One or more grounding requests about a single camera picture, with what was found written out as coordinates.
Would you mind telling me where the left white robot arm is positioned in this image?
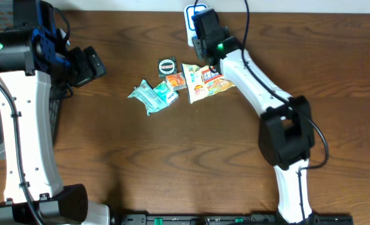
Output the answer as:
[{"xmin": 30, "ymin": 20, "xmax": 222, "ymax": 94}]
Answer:
[{"xmin": 0, "ymin": 0, "xmax": 115, "ymax": 225}]

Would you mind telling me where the dark green round-logo packet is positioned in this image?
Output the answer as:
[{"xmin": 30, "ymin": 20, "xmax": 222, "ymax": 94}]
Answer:
[{"xmin": 157, "ymin": 57, "xmax": 178, "ymax": 79}]

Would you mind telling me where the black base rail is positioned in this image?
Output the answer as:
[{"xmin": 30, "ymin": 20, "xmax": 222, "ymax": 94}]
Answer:
[{"xmin": 109, "ymin": 213, "xmax": 354, "ymax": 225}]

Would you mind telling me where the teal white candy packet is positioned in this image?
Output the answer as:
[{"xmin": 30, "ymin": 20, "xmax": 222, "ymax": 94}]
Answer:
[{"xmin": 153, "ymin": 81, "xmax": 179, "ymax": 106}]

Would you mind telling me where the yellow snack bag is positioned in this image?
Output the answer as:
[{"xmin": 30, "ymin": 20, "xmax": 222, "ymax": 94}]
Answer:
[{"xmin": 181, "ymin": 64, "xmax": 235, "ymax": 104}]

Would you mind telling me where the small orange box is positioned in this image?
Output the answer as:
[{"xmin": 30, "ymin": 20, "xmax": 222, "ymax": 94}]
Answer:
[{"xmin": 166, "ymin": 72, "xmax": 187, "ymax": 91}]

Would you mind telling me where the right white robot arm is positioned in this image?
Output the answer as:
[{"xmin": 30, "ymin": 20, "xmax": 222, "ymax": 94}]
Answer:
[{"xmin": 186, "ymin": 5, "xmax": 315, "ymax": 224}]

